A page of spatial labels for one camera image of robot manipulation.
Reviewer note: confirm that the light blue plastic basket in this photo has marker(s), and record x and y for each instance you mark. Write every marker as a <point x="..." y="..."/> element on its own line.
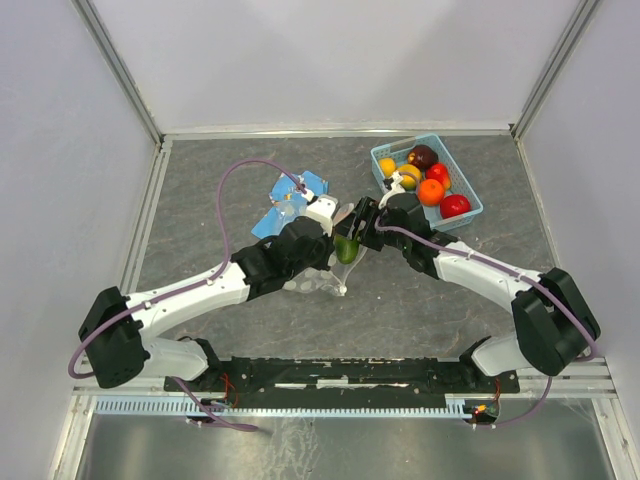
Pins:
<point x="398" y="151"/>

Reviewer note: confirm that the red yellow pear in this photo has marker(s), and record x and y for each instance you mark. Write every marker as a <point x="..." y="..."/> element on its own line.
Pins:
<point x="440" y="173"/>

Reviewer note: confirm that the light blue cable duct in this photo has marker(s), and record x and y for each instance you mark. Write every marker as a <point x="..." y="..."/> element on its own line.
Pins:
<point x="183" y="406"/>

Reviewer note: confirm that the green orange mango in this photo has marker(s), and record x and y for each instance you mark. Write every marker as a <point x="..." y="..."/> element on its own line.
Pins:
<point x="346" y="250"/>

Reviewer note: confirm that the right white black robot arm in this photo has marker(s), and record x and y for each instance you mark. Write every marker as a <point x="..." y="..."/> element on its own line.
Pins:
<point x="553" y="324"/>

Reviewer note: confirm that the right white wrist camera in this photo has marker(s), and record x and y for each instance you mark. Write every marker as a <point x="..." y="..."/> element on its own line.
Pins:
<point x="393" y="186"/>

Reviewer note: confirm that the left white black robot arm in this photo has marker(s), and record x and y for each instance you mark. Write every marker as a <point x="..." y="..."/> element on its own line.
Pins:
<point x="122" y="334"/>

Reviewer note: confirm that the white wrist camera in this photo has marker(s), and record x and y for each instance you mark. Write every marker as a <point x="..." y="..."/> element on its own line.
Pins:
<point x="321" y="208"/>
<point x="393" y="186"/>

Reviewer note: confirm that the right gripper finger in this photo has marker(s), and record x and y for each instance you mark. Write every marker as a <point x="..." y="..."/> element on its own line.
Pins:
<point x="350" y="226"/>
<point x="363" y="209"/>

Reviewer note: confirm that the bright red apple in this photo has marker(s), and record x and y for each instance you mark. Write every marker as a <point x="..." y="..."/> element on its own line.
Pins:
<point x="454" y="205"/>

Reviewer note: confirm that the yellow round fruit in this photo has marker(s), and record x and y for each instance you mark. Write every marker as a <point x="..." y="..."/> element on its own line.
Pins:
<point x="411" y="176"/>

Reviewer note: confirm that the blue patterned cloth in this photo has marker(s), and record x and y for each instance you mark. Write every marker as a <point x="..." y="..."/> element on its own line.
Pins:
<point x="288" y="203"/>

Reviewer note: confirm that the clear dotted zip bag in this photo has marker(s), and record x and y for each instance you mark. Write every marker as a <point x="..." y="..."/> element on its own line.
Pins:
<point x="334" y="281"/>

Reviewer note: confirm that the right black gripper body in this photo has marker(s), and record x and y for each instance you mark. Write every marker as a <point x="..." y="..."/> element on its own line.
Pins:
<point x="373" y="236"/>

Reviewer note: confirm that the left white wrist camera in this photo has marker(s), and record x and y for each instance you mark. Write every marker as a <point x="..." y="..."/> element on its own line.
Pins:
<point x="321" y="208"/>

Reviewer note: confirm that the dark red apple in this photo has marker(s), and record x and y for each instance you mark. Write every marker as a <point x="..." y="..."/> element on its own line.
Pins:
<point x="422" y="157"/>

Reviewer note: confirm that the orange tangerine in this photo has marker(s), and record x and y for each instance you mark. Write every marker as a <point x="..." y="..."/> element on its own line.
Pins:
<point x="430" y="192"/>

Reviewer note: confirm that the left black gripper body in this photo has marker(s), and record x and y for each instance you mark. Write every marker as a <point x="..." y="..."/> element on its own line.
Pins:
<point x="319" y="258"/>

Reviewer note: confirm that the small yellow lemon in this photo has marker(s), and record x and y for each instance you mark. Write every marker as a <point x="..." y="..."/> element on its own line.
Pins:
<point x="387" y="166"/>

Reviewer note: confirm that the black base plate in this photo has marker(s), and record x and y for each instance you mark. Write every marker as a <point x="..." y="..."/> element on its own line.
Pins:
<point x="348" y="382"/>

